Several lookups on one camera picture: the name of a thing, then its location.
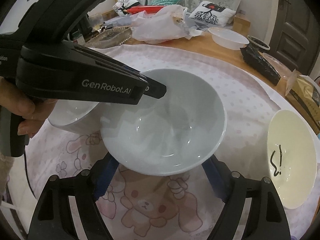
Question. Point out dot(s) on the large white ceramic bowl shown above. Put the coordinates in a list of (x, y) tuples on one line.
[(165, 130)]

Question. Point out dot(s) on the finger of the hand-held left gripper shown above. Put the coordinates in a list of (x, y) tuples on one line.
[(110, 60), (155, 88)]

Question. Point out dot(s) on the white printed panel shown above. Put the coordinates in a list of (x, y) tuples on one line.
[(18, 2)]

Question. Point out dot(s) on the pink bear printed tablecloth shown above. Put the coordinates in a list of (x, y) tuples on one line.
[(245, 100)]

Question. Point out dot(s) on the person's left hand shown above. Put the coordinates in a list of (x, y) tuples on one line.
[(17, 100)]

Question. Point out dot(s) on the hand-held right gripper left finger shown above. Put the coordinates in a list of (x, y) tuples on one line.
[(106, 173)]

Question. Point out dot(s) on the white cushion with tree print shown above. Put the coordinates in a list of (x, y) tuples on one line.
[(123, 3)]

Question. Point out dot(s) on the black rimmed round container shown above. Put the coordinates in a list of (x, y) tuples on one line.
[(260, 42)]

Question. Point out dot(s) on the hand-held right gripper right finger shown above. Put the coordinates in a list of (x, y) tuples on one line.
[(212, 173)]

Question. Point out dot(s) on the clear plastic bag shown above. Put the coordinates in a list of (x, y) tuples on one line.
[(280, 63)]

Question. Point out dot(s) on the gold foil packet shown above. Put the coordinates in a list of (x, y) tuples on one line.
[(303, 97)]

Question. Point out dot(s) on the grey panelled door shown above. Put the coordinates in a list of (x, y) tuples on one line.
[(290, 12)]

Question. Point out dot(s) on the cream bowl with black mark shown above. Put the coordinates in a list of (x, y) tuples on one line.
[(290, 135)]

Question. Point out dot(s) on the clear plastic container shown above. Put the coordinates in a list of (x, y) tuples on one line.
[(228, 38)]

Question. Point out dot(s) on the white cushion with root print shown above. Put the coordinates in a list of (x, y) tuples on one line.
[(212, 12)]

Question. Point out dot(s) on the red plastic tray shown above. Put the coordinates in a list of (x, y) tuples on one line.
[(142, 9)]

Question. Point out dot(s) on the small white ceramic bowl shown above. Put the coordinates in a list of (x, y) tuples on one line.
[(75, 116)]

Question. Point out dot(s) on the black foil packet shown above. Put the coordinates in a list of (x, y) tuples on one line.
[(260, 62)]

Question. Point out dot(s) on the white plastic bag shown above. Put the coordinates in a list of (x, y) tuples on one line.
[(160, 27)]

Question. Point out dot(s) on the jar with green lid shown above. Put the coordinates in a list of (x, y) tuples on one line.
[(78, 38)]

